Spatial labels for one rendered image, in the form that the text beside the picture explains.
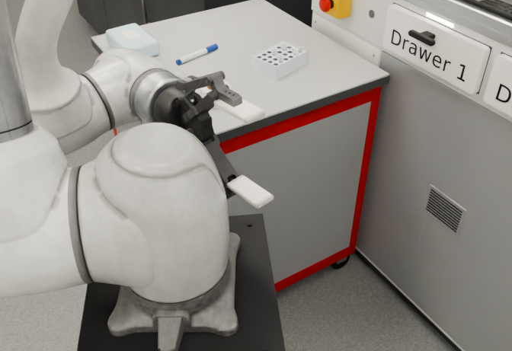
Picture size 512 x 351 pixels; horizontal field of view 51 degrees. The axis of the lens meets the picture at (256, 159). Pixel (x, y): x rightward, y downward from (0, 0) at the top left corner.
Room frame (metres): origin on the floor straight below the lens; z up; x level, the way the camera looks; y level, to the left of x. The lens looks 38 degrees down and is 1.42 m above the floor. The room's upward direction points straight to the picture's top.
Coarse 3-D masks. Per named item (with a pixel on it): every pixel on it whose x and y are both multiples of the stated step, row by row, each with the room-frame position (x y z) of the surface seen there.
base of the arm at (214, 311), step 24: (240, 240) 0.61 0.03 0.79; (120, 288) 0.51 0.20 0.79; (216, 288) 0.49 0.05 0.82; (120, 312) 0.47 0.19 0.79; (144, 312) 0.46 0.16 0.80; (168, 312) 0.45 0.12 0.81; (192, 312) 0.46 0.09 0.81; (216, 312) 0.47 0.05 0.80; (120, 336) 0.44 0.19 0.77; (168, 336) 0.42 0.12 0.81
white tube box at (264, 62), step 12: (276, 48) 1.30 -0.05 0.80; (288, 48) 1.31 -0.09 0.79; (252, 60) 1.24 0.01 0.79; (264, 60) 1.24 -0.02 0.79; (276, 60) 1.23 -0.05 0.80; (288, 60) 1.22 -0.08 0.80; (300, 60) 1.26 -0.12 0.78; (264, 72) 1.21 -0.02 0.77; (276, 72) 1.19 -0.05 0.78; (288, 72) 1.22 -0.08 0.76
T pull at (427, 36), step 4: (408, 32) 1.15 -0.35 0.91; (412, 32) 1.14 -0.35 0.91; (416, 32) 1.14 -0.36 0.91; (424, 32) 1.14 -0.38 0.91; (428, 32) 1.14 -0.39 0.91; (412, 36) 1.14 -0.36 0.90; (416, 36) 1.13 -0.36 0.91; (420, 36) 1.12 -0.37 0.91; (424, 36) 1.12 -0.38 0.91; (428, 36) 1.12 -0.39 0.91; (432, 36) 1.12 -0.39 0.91; (420, 40) 1.12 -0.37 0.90; (424, 40) 1.11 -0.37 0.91; (428, 40) 1.10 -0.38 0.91; (432, 40) 1.09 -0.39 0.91; (428, 44) 1.10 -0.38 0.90; (432, 44) 1.09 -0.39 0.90
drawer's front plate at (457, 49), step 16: (400, 16) 1.22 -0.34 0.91; (416, 16) 1.19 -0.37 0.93; (384, 32) 1.26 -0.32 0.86; (400, 32) 1.22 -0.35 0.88; (432, 32) 1.14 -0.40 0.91; (448, 32) 1.10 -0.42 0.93; (400, 48) 1.21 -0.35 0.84; (432, 48) 1.13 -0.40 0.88; (448, 48) 1.09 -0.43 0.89; (464, 48) 1.06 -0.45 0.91; (480, 48) 1.03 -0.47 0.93; (416, 64) 1.16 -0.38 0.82; (432, 64) 1.12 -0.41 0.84; (448, 64) 1.09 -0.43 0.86; (464, 64) 1.05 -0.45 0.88; (480, 64) 1.02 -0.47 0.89; (448, 80) 1.08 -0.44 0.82; (480, 80) 1.02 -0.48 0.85
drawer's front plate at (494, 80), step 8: (496, 56) 0.99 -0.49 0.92; (504, 56) 0.99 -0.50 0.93; (496, 64) 0.99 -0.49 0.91; (504, 64) 0.97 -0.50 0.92; (496, 72) 0.98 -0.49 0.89; (504, 72) 0.97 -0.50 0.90; (488, 80) 0.99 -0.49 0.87; (496, 80) 0.98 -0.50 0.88; (504, 80) 0.96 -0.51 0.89; (488, 88) 0.99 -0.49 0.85; (496, 88) 0.98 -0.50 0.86; (504, 88) 0.96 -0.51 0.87; (488, 96) 0.98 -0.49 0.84; (504, 96) 0.96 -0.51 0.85; (496, 104) 0.97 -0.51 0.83; (504, 104) 0.95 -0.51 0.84; (504, 112) 0.95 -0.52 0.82
